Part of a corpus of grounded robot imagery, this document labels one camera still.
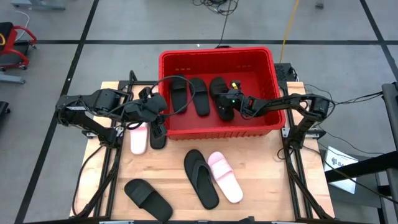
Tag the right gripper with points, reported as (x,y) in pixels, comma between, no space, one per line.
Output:
(233,107)

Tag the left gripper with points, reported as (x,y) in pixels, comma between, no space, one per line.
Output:
(154,109)

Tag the black flip-flop white-striped sole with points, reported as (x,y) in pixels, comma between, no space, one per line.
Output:
(202,186)
(157,143)

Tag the pink slide sandal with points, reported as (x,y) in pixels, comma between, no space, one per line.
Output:
(225,177)
(139,140)

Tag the black slide sandal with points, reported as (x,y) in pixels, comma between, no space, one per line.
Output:
(146,197)
(199,99)
(179,96)
(217,84)

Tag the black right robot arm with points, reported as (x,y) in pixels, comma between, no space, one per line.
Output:
(317,107)

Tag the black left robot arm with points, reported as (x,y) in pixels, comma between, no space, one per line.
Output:
(93,102)

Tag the red plastic bin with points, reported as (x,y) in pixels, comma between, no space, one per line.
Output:
(261,71)

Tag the yellow tape tag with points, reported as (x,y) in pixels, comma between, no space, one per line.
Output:
(235,85)

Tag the white printed paper sheet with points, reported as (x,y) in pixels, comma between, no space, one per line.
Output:
(335,158)

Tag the black metal beam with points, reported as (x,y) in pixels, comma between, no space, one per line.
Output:
(373,163)

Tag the grey metal table foot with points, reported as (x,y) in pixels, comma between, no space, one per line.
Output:
(37,3)
(12,78)

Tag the red wheeled cart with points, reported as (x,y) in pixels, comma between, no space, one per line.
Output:
(9,40)

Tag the grey metal post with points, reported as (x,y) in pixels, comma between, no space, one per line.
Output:
(390,124)

